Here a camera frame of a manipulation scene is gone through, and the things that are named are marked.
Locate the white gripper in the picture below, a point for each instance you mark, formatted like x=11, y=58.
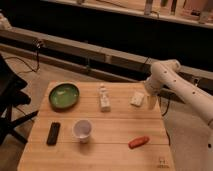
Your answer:
x=151, y=101

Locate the white sponge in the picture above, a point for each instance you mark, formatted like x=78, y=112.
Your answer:
x=137, y=99

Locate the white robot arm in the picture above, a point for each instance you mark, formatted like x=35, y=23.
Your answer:
x=166, y=73

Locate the orange carrot toy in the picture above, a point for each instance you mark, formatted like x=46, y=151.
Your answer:
x=138, y=142

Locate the white bottle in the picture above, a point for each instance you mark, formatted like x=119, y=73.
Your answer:
x=104, y=99

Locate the green bowl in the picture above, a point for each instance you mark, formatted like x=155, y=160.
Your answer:
x=64, y=96

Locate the black remote control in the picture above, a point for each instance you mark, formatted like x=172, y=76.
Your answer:
x=53, y=133

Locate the black office chair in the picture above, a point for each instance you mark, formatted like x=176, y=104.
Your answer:
x=11, y=95

